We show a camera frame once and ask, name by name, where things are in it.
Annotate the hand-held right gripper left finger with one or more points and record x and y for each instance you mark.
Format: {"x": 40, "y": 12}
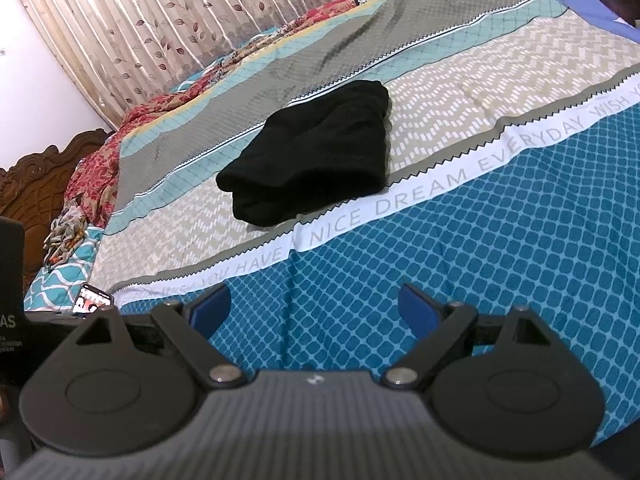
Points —
{"x": 210, "y": 305}

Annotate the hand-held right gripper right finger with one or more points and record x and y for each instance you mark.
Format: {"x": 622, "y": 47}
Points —
{"x": 419, "y": 307}

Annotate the black pants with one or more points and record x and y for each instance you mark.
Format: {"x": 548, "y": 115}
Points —
{"x": 310, "y": 165}

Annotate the smartphone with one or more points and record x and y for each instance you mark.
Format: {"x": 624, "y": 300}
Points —
{"x": 92, "y": 301}

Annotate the carved wooden headboard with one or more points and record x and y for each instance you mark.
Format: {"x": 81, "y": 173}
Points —
{"x": 40, "y": 180}

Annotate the patterned bedsheet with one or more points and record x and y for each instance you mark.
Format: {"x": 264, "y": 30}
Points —
{"x": 475, "y": 200}

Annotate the red floral cloth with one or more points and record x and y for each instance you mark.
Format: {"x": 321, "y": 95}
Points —
{"x": 105, "y": 160}

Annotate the beige leaf print curtain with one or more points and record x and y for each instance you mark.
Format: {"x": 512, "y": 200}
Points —
{"x": 175, "y": 25}

